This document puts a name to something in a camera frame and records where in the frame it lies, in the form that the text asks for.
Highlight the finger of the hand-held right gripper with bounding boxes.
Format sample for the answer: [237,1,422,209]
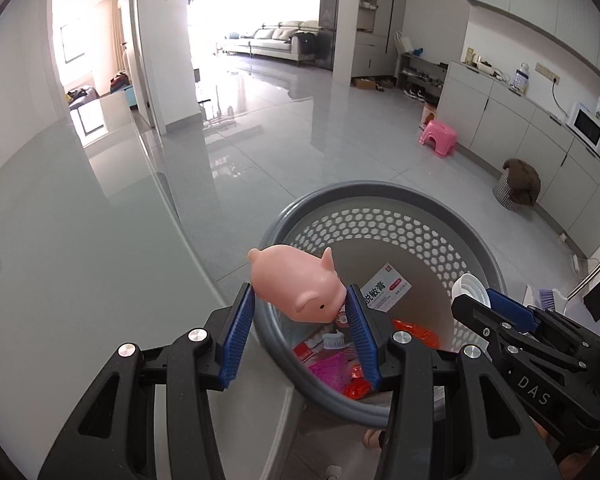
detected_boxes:
[485,287,540,335]
[451,293,520,350]

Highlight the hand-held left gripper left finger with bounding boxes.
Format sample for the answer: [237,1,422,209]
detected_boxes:
[37,282,256,480]

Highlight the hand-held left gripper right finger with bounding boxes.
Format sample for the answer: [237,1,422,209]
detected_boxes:
[344,284,563,480]

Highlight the white round container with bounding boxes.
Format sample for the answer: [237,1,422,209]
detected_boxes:
[451,274,492,311]

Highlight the pink mesh cup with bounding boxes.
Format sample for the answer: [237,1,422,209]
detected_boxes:
[307,350,361,386]

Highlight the red mesh bag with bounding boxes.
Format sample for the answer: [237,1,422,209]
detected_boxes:
[344,319,440,401]

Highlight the white medicine box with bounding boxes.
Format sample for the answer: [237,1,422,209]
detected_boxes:
[292,264,413,363]

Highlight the pink pig toy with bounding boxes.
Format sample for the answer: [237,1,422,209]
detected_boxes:
[247,244,347,323]

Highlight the grey perforated plastic basket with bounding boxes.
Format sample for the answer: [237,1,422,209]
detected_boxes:
[254,181,507,428]

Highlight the purple bristle brush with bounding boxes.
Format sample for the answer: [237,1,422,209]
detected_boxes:
[522,286,568,316]

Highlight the checked laundry basket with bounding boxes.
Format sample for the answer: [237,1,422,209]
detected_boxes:
[492,172,518,211]

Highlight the brown cloth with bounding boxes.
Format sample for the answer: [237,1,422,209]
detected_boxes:
[502,158,542,206]

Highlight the pink plastic stool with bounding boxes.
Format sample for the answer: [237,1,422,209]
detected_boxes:
[419,120,457,158]

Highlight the white sideboard cabinet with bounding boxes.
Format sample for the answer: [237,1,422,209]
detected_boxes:
[437,60,600,256]

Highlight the white microwave oven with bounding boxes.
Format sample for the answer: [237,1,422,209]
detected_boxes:
[566,101,600,158]

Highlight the white bottle with blue label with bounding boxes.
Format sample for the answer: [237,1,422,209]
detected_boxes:
[512,62,531,95]

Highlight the shoe rack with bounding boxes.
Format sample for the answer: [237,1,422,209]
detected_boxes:
[397,52,448,103]

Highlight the cardboard box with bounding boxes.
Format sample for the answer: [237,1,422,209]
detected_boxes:
[351,76,396,92]

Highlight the grey sofa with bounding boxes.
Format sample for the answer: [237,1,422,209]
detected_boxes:
[223,20,321,63]

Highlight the white door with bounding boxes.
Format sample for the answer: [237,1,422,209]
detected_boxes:
[122,0,158,128]

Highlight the dark refrigerator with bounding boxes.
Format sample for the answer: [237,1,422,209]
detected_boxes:
[319,0,341,71]

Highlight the tall grey shelf cabinet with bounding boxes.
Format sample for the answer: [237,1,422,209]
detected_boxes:
[357,0,411,78]

